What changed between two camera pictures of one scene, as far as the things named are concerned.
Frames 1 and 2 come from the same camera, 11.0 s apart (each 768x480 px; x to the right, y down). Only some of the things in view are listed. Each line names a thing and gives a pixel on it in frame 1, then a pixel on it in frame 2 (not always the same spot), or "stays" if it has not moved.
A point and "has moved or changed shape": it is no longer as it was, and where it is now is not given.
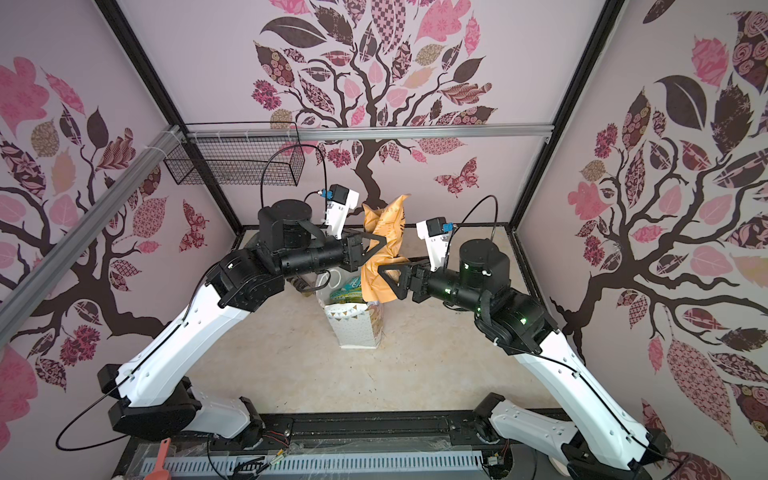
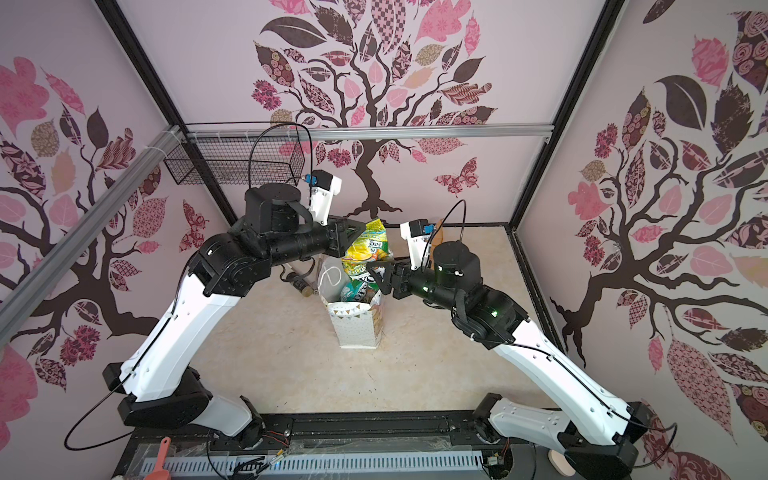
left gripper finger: x=382 y=239 → x=349 y=230
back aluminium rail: x=360 y=129 stays
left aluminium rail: x=87 y=224 stays
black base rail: x=335 y=435 stays
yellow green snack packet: x=351 y=293 has moved or changed shape
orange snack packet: x=386 y=226 → x=439 y=236
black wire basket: x=268 y=153 stays
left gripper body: x=350 y=250 → x=333 y=238
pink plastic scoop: x=161 y=472 stays
